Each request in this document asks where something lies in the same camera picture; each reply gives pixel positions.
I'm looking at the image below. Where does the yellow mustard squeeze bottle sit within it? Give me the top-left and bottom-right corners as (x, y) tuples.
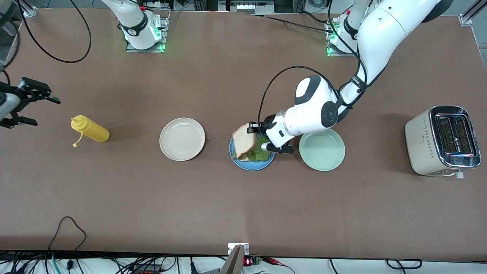
(70, 115), (110, 148)

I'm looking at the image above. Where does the toasted bread slice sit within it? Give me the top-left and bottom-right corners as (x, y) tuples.
(232, 123), (260, 159)

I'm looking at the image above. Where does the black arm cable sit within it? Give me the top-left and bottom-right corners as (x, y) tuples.
(0, 0), (92, 86)
(258, 0), (369, 124)

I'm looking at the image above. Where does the small white bracket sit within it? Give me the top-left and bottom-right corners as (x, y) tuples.
(228, 242), (250, 255)

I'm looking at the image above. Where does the black cable across table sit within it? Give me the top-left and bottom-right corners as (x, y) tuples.
(249, 13), (335, 35)

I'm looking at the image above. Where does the cream and chrome toaster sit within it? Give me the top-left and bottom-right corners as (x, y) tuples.
(404, 105), (482, 180)

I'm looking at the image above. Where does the beige plate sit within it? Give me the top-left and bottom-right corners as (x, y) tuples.
(159, 118), (206, 161)

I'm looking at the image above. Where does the red clip lead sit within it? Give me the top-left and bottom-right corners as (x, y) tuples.
(263, 257), (295, 274)

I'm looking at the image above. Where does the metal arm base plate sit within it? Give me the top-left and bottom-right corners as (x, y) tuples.
(326, 45), (359, 57)
(126, 40), (165, 53)

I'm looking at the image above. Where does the grey metal bar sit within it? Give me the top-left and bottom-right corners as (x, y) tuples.
(219, 244), (246, 274)

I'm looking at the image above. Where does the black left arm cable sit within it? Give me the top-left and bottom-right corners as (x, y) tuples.
(258, 0), (369, 124)

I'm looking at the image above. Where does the green lettuce leaf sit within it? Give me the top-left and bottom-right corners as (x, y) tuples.
(238, 135), (273, 163)

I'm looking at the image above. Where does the thin black looped cable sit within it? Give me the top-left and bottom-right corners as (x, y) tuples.
(48, 216), (87, 263)

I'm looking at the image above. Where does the black flat looped cable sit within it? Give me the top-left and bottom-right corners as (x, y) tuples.
(386, 259), (423, 270)

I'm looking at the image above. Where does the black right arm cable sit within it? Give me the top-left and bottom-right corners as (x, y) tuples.
(0, 0), (92, 86)

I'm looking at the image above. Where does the aluminium corner bracket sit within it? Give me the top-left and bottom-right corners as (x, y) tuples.
(19, 0), (37, 18)
(458, 0), (487, 26)

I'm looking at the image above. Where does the light green plate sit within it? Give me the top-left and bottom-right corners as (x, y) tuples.
(299, 129), (346, 172)

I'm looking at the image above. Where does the blue plate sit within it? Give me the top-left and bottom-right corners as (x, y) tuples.
(229, 131), (276, 171)

